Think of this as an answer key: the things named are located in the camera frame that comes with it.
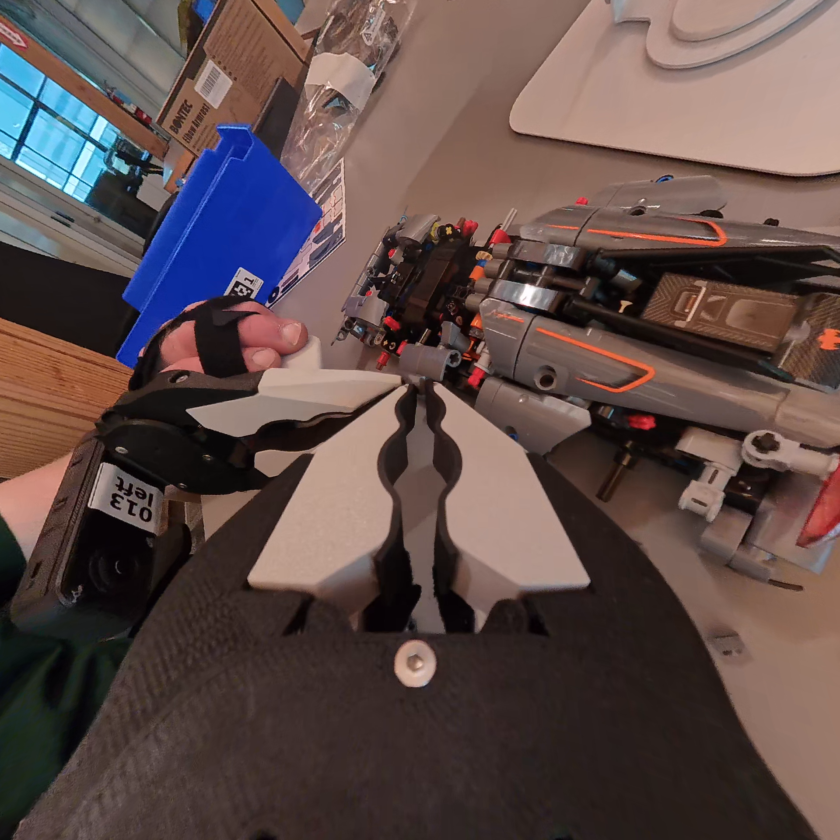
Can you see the cardboard boxes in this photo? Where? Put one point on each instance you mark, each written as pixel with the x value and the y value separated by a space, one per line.
pixel 229 65

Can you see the clear bag of lego parts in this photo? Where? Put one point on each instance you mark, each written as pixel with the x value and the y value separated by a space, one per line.
pixel 341 79

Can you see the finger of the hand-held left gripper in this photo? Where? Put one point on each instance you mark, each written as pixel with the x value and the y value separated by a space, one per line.
pixel 282 463
pixel 308 394

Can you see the person's left hand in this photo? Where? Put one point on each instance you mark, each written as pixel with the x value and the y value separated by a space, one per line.
pixel 262 328

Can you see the blue plastic bin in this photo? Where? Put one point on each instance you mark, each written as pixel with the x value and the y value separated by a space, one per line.
pixel 229 216

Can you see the person's left forearm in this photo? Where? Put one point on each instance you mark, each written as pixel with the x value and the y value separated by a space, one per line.
pixel 33 499

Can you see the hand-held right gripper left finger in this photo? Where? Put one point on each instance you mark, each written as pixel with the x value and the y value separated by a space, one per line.
pixel 315 525

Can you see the white desk lamp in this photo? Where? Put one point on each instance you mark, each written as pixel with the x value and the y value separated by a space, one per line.
pixel 656 111

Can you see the small grey lego piece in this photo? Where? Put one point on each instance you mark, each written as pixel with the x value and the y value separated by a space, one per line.
pixel 725 645

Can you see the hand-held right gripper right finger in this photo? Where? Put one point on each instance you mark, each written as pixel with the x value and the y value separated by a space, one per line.
pixel 518 525

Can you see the grey lego car model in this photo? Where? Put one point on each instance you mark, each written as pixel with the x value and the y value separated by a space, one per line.
pixel 623 367

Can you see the lego sticker sheet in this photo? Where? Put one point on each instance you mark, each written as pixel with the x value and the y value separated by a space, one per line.
pixel 328 216

